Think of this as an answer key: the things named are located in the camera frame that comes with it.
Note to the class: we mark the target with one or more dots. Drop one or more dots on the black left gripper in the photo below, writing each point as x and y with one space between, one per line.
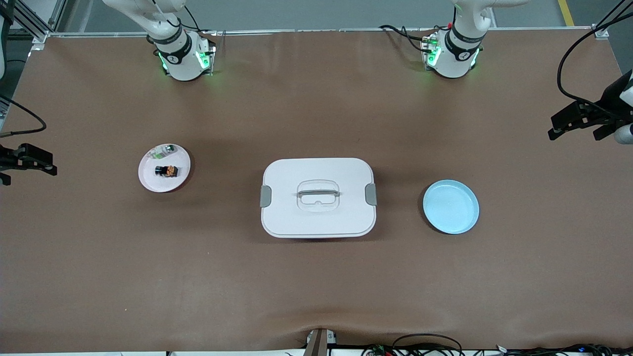
609 98

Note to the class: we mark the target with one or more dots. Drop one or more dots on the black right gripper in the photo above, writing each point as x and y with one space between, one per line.
15 159

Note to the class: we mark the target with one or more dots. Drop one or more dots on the black orange switch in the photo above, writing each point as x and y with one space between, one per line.
167 171

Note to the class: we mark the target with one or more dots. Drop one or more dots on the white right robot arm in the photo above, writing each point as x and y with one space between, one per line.
180 64

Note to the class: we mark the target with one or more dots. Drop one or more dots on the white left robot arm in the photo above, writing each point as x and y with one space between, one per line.
460 54

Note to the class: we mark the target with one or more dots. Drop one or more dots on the pink round plate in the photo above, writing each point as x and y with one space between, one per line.
163 185

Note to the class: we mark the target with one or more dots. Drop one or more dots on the light blue round plate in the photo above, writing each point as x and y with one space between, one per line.
450 212

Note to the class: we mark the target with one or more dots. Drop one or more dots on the white lidded storage box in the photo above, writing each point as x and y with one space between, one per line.
316 217

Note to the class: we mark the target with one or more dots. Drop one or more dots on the brown table mat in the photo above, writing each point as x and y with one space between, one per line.
316 287

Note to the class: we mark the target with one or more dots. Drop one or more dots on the aluminium frame post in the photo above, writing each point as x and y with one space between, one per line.
601 32
29 22

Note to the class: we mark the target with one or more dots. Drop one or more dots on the white green switch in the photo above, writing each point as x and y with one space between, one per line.
165 149

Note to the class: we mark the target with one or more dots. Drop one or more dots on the brown camera mount bracket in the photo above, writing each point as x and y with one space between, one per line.
316 343

